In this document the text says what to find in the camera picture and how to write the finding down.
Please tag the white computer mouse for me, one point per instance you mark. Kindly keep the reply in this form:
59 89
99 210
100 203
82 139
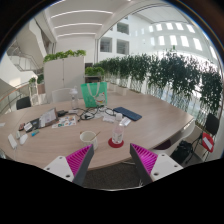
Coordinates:
23 139

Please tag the green tote bag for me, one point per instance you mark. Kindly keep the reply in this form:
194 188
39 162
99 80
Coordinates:
90 95

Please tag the small red and black case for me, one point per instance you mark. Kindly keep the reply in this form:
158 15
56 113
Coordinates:
21 127

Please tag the clear plastic water bottle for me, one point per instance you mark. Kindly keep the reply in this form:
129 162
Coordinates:
117 131

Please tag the row of green hedge plants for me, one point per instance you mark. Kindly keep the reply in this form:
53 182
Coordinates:
166 75

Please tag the colourful sticker sheet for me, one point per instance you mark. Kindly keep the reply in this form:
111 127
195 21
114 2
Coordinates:
64 122

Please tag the black charger block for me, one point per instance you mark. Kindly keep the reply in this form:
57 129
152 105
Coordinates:
62 113

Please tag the gold spoon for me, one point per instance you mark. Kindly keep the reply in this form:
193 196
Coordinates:
96 135

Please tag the white cabinet topped with plants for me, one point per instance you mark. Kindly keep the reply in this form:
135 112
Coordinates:
63 76

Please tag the white printed card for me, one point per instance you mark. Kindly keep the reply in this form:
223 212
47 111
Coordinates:
28 126

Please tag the tall clear drinking bottle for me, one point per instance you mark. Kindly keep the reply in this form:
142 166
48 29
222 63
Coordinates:
74 100

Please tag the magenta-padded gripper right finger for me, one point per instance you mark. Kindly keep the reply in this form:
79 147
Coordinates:
146 158

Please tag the flat round red coaster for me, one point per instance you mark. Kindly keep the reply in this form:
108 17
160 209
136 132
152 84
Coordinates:
116 145

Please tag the red and white sign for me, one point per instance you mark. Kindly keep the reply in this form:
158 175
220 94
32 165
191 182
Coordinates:
207 142

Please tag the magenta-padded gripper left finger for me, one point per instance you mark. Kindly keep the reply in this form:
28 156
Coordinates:
80 159

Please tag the small grey computer mouse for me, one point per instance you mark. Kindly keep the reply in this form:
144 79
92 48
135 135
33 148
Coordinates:
18 135

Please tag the black bag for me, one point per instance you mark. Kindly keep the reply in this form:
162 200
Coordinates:
181 152

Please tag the black chair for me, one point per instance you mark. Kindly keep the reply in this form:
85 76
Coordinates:
212 124
23 103

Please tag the ceiling light strips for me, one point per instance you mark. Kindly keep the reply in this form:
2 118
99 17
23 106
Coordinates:
81 24

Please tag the white chair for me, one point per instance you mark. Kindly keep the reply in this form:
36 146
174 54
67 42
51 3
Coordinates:
181 135

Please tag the clear plastic package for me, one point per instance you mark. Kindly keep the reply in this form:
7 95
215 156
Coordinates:
126 121

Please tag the potted green plant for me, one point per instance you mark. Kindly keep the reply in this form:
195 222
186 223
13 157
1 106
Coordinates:
40 79

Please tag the small blue tube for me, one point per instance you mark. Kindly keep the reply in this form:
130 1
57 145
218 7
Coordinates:
35 133

